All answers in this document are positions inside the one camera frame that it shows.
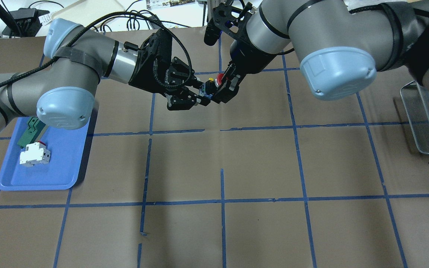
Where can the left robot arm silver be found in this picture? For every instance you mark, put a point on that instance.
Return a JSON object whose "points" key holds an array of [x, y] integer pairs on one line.
{"points": [[62, 92]]}

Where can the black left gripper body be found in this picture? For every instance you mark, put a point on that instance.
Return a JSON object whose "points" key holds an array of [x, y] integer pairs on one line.
{"points": [[144, 76]]}

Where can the white circuit breaker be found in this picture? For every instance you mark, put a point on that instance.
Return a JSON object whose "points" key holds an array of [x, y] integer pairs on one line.
{"points": [[35, 154]]}

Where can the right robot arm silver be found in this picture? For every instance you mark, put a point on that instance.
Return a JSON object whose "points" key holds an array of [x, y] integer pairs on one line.
{"points": [[340, 51]]}

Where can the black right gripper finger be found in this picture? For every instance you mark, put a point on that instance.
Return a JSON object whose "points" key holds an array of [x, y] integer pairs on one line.
{"points": [[227, 87], [229, 73]]}

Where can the green and white connector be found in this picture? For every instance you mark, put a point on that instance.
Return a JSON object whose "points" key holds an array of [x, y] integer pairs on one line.
{"points": [[34, 130]]}

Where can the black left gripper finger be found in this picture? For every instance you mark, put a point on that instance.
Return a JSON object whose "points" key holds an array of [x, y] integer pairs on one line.
{"points": [[179, 73], [185, 101]]}

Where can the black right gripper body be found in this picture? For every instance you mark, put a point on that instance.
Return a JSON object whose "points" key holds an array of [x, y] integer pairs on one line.
{"points": [[247, 57]]}

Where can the blue plastic tray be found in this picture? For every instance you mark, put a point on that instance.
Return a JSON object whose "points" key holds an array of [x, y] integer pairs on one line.
{"points": [[57, 161]]}

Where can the wire mesh basket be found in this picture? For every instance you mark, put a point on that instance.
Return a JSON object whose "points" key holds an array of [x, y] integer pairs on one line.
{"points": [[415, 99]]}

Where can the red emergency stop button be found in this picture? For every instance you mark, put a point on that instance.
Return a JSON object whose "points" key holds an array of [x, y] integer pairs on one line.
{"points": [[210, 87]]}

